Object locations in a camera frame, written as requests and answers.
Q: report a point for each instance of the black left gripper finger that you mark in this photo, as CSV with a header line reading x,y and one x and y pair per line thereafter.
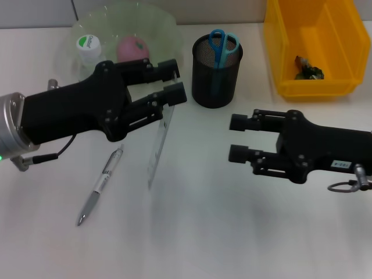
x,y
175,94
167,69

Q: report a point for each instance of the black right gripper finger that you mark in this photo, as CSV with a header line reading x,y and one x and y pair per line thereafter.
x,y
238,153
239,122

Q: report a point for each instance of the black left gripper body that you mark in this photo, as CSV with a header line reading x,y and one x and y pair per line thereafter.
x,y
75,107

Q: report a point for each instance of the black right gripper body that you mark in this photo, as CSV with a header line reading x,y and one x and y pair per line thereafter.
x,y
328,148

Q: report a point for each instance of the blue scissors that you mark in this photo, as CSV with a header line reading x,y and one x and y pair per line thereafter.
x,y
218,55

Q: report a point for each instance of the clear plastic ruler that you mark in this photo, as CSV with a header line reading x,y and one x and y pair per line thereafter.
x,y
160,145

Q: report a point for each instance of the clear green-label water bottle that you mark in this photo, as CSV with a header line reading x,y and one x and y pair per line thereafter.
x,y
88,46

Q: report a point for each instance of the green plastic wrapper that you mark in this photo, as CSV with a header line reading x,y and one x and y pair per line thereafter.
x,y
308,71

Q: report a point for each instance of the silver ballpoint pen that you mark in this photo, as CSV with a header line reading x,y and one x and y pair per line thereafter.
x,y
98,186

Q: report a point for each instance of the green translucent fruit bowl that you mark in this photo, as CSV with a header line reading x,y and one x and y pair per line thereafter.
x,y
162,37

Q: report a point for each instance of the black mesh pen holder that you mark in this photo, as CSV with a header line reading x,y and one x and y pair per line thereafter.
x,y
215,87

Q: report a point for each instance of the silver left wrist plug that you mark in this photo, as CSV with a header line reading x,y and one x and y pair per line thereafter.
x,y
53,84

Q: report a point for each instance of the yellow plastic bin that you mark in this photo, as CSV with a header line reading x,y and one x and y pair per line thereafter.
x,y
314,35

